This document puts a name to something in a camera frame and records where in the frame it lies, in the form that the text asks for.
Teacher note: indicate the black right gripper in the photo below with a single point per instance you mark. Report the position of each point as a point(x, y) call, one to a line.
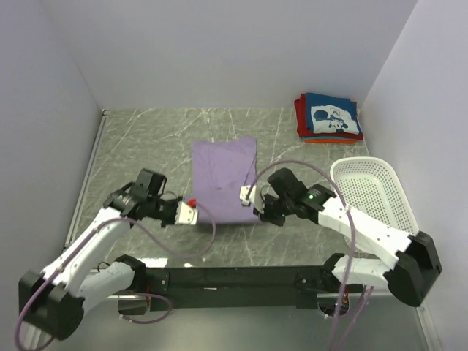
point(265, 214)

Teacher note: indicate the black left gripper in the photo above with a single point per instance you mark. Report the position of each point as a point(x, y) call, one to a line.
point(170, 221)

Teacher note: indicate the purple t shirt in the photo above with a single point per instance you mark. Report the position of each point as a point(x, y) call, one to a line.
point(219, 170)

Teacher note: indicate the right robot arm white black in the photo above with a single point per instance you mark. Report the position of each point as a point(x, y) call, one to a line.
point(405, 263)

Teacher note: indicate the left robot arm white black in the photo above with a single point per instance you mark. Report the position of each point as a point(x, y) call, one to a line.
point(57, 298)

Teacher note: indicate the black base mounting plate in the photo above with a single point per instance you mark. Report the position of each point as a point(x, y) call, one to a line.
point(264, 286)

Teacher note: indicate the orange folded t shirt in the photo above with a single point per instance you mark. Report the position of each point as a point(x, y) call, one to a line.
point(332, 141)

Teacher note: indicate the white perforated plastic basket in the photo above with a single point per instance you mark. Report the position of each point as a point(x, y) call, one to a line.
point(377, 203)

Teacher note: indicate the blue printed folded t shirt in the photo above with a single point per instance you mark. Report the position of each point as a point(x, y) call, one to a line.
point(327, 114)

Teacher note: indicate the red folded t shirt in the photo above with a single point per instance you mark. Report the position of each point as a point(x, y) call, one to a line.
point(304, 133)

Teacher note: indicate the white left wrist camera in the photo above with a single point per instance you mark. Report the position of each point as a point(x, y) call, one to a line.
point(185, 214)

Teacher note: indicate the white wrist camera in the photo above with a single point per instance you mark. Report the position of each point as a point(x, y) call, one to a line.
point(249, 196)
point(185, 214)

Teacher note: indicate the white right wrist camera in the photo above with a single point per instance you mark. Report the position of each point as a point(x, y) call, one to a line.
point(249, 196)

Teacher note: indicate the aluminium front rail frame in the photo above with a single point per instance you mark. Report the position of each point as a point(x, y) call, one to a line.
point(384, 324)

